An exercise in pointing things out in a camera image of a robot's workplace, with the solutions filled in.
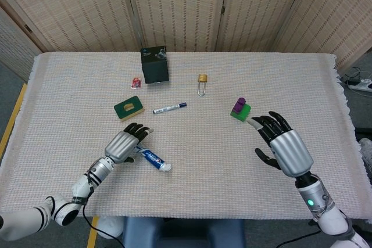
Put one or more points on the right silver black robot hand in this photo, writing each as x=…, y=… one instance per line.
x=290, y=152

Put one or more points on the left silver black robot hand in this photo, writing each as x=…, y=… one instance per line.
x=120, y=145

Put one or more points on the blue white toothpaste tube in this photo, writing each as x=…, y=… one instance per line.
x=152, y=158

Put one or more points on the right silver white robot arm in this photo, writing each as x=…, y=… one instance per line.
x=322, y=204

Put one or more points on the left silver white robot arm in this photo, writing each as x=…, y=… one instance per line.
x=81, y=187

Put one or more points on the green yellow scrub sponge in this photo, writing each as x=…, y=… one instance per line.
x=129, y=108

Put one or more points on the white blue marker pen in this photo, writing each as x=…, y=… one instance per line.
x=168, y=108

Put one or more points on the green toy brick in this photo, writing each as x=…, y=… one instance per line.
x=242, y=114

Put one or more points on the red candy wrapper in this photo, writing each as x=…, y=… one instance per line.
x=135, y=83

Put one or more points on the purple toy brick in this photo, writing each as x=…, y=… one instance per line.
x=239, y=105

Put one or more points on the white grey shoe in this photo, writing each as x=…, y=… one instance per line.
x=366, y=152

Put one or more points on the beige woven tablecloth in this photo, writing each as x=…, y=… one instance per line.
x=203, y=143

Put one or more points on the black cardboard box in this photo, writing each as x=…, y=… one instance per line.
x=155, y=68

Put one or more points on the white power strip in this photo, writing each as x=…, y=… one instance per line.
x=360, y=86

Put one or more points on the gold padlock long shackle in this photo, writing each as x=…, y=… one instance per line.
x=203, y=78

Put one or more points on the beige woven folding screen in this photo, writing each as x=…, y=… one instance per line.
x=180, y=7

